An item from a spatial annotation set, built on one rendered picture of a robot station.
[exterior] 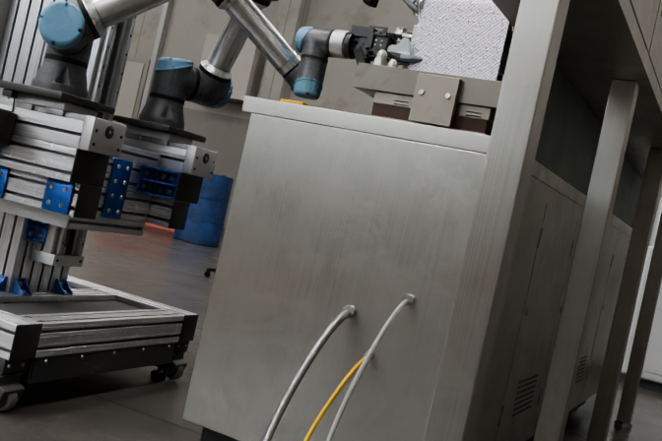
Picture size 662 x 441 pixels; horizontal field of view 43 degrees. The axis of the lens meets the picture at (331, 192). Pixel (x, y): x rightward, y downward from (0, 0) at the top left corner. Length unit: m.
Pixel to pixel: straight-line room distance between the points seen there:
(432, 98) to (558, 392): 0.78
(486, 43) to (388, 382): 0.86
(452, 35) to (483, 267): 1.02
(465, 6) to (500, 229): 1.03
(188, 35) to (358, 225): 10.21
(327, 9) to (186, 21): 2.13
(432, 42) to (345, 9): 8.84
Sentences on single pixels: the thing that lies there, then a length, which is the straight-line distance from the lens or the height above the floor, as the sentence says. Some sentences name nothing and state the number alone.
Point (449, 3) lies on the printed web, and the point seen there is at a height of 1.25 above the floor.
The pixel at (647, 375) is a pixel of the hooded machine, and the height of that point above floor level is 0.09.
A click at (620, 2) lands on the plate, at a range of 1.60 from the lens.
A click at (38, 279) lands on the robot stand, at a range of 2.72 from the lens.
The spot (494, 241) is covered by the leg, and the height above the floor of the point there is 0.68.
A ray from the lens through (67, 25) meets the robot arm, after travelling 2.24.
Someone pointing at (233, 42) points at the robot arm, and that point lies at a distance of 2.80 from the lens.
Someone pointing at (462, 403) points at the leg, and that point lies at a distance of 1.27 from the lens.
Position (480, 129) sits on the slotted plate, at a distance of 1.89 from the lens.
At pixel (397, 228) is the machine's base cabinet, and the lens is 1.84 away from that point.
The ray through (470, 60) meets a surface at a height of 1.11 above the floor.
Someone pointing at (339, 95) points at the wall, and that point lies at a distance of 10.73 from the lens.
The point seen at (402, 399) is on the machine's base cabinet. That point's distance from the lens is 1.85.
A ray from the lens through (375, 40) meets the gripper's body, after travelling 2.21.
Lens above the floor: 0.67
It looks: 1 degrees up
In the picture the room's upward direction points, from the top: 13 degrees clockwise
